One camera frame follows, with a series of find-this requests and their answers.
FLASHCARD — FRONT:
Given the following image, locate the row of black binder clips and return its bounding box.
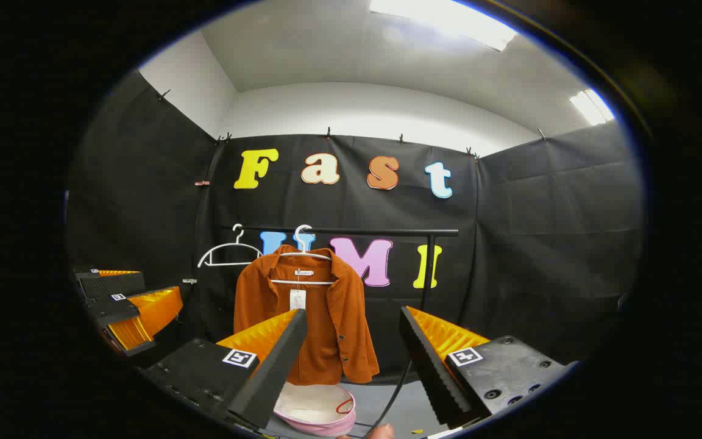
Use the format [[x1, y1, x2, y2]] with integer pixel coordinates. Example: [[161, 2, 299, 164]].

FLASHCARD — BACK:
[[156, 88, 547, 160]]

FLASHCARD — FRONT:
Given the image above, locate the white pink-rimmed laundry hamper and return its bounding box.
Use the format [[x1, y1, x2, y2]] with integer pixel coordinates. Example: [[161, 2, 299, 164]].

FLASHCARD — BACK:
[[273, 381, 358, 437]]

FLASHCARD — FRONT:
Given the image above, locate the orange corduroy jacket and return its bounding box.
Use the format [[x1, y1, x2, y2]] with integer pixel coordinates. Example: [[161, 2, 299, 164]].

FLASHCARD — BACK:
[[233, 245, 380, 386]]

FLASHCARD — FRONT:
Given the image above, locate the ceiling light panel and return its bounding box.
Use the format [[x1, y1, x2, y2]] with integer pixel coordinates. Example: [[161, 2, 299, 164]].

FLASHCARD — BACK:
[[369, 0, 519, 52], [570, 88, 615, 126]]

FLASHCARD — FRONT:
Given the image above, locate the black backdrop cloth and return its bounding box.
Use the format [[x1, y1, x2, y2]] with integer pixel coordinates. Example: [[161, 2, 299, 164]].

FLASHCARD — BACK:
[[65, 67, 644, 379]]

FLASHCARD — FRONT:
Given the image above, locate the black clothes rack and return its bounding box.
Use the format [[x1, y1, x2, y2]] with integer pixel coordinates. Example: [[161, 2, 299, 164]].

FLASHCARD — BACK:
[[222, 224, 459, 437]]

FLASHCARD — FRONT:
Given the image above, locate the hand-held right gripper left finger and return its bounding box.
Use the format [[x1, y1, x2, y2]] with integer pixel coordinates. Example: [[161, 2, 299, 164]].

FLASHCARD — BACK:
[[143, 308, 309, 430]]

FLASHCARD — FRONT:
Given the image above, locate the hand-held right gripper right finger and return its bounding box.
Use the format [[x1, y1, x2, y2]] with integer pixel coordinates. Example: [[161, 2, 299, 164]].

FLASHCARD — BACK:
[[399, 305, 578, 430]]

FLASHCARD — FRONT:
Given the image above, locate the white clothes hanger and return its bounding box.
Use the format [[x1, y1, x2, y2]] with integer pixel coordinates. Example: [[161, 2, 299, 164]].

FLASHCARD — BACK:
[[197, 223, 264, 269], [269, 224, 336, 286]]

